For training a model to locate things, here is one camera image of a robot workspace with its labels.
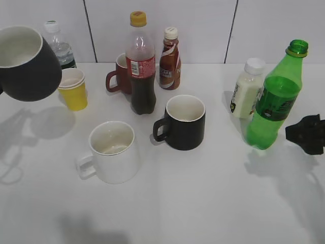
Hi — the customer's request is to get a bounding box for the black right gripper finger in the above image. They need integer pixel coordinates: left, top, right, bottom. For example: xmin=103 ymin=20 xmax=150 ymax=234
xmin=285 ymin=114 xmax=324 ymax=155

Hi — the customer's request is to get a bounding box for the green sprite bottle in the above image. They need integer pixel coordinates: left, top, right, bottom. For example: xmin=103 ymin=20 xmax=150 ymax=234
xmin=246 ymin=39 xmax=308 ymax=150

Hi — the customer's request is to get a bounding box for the gray ceramic mug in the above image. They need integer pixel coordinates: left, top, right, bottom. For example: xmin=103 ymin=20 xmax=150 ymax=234
xmin=1 ymin=26 xmax=62 ymax=102

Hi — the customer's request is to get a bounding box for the yellow paper cup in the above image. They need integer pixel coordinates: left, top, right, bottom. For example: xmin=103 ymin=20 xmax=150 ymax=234
xmin=58 ymin=68 xmax=88 ymax=111

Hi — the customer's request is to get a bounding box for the white milk bottle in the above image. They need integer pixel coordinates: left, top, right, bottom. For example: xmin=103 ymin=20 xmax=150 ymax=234
xmin=230 ymin=57 xmax=265 ymax=119

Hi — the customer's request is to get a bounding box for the black ceramic mug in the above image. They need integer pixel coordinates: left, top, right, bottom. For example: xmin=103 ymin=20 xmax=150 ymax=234
xmin=152 ymin=95 xmax=206 ymax=150

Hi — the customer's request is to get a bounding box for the brown coffee drink bottle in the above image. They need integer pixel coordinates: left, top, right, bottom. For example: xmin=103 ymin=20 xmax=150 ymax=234
xmin=159 ymin=26 xmax=181 ymax=90

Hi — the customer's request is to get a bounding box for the cola bottle yellow cap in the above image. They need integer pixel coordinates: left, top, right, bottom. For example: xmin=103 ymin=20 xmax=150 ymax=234
xmin=125 ymin=11 xmax=156 ymax=115

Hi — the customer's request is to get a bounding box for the dark red ceramic mug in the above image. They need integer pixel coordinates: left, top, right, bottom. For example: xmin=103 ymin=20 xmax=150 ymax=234
xmin=106 ymin=53 xmax=132 ymax=95

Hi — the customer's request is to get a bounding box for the white ceramic mug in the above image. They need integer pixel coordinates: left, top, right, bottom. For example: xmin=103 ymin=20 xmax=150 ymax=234
xmin=75 ymin=121 xmax=141 ymax=184

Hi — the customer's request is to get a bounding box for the clear water bottle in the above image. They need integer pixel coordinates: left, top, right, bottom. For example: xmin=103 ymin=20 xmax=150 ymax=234
xmin=44 ymin=20 xmax=76 ymax=69

